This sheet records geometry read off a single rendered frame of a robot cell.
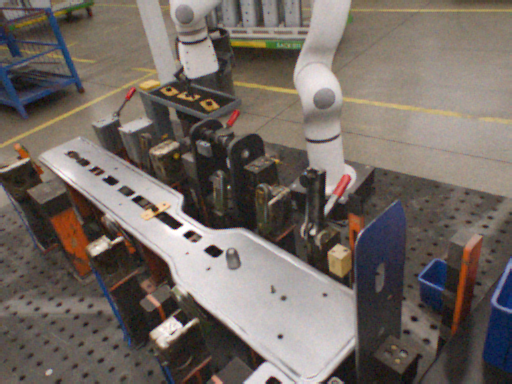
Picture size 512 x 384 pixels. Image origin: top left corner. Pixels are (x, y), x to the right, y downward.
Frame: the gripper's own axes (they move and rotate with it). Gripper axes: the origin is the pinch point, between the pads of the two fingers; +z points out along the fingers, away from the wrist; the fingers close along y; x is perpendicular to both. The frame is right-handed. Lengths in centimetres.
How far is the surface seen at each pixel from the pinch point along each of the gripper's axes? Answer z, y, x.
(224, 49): 61, -86, -237
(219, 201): 18.8, 11.2, 30.9
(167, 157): 15.1, 17.7, 4.4
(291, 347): 21, 16, 79
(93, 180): 21.1, 40.9, -8.7
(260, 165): 9.0, 0.0, 36.6
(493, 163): 121, -187, -42
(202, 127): 3.4, 7.7, 16.8
